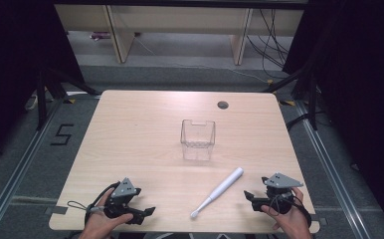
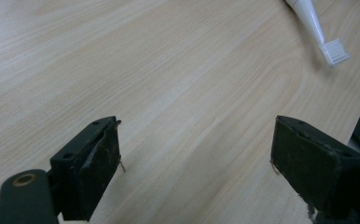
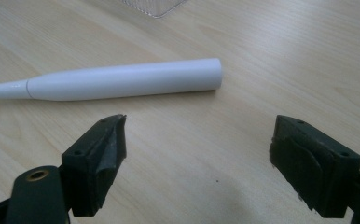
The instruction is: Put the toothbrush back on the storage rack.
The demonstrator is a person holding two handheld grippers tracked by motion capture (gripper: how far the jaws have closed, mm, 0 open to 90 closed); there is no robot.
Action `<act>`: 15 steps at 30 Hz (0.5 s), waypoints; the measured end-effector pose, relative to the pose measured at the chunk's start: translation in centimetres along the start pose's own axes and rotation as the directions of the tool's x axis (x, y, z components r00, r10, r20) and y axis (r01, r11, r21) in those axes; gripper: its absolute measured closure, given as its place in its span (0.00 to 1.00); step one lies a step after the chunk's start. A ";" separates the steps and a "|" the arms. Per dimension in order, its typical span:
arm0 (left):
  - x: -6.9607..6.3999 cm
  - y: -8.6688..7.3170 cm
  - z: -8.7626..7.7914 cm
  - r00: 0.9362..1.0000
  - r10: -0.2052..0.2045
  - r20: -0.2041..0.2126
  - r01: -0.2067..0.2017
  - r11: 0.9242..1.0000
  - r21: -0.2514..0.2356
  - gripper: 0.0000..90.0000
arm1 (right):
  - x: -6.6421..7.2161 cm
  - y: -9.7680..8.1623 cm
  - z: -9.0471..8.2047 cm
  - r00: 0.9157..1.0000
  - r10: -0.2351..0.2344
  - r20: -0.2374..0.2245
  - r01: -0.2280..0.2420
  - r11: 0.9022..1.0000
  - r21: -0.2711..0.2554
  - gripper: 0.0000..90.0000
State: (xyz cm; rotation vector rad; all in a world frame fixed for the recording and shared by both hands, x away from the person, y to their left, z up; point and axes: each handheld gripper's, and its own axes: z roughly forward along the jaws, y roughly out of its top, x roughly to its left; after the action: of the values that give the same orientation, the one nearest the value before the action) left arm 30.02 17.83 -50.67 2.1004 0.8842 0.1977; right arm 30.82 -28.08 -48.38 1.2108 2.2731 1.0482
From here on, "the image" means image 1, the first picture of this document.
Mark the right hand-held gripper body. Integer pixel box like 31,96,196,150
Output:
264,172,304,214

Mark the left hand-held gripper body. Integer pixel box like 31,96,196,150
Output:
103,177,138,219

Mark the white electric toothbrush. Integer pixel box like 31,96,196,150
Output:
190,166,245,219

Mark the clear plastic container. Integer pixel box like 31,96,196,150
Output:
180,119,217,162

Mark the person's right hand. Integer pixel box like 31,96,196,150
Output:
261,186,313,239

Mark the person's left hand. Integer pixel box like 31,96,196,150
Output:
79,188,135,239

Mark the grey tape strip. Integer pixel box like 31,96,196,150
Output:
308,213,329,227
44,205,69,216

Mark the black metal stand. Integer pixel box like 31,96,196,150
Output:
35,66,102,131
262,65,319,131

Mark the black curtain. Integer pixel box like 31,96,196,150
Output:
282,0,384,238
0,0,86,168

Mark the small pink object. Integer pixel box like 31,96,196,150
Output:
89,31,112,42

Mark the light wooden desk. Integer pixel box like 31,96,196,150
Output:
54,3,305,67

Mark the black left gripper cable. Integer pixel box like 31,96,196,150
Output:
66,180,121,227

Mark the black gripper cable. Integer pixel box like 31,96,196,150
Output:
66,180,121,227
269,193,313,228

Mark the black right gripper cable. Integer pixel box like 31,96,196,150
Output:
269,193,313,228

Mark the aluminium floor rail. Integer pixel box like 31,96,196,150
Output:
294,100,372,239
0,99,66,239

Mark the white coiled cable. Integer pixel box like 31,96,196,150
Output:
23,94,40,112

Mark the bundle of black cables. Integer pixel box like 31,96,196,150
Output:
245,8,291,80

